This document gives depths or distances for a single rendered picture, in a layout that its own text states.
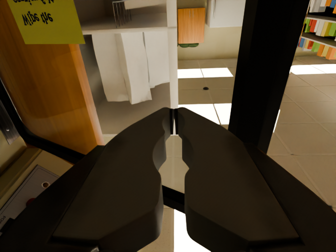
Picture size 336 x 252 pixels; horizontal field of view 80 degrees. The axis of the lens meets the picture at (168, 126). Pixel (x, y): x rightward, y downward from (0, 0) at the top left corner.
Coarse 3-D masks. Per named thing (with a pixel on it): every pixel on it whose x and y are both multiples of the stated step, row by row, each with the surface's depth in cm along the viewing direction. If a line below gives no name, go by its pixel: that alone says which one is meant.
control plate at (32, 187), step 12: (36, 168) 28; (24, 180) 26; (36, 180) 27; (48, 180) 28; (24, 192) 25; (36, 192) 26; (12, 204) 24; (24, 204) 25; (0, 216) 22; (12, 216) 23; (0, 228) 22
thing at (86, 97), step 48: (0, 0) 16; (48, 0) 14; (96, 0) 12; (144, 0) 11; (192, 0) 10; (240, 0) 9; (0, 48) 20; (48, 48) 16; (96, 48) 14; (144, 48) 12; (192, 48) 11; (48, 96) 20; (96, 96) 16; (144, 96) 14; (192, 96) 12; (96, 144) 20
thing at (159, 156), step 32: (128, 128) 9; (160, 128) 9; (128, 160) 8; (160, 160) 9; (96, 192) 6; (128, 192) 6; (160, 192) 7; (64, 224) 5; (96, 224) 5; (128, 224) 5; (160, 224) 7
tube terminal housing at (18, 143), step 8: (0, 136) 27; (0, 144) 27; (8, 144) 28; (16, 144) 29; (24, 144) 31; (0, 152) 27; (8, 152) 28; (16, 152) 29; (0, 160) 27; (8, 160) 28; (0, 168) 27
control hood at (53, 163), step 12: (24, 156) 29; (36, 156) 30; (48, 156) 31; (12, 168) 27; (24, 168) 28; (48, 168) 30; (60, 168) 31; (0, 180) 26; (12, 180) 26; (0, 192) 24; (12, 192) 25; (0, 204) 23
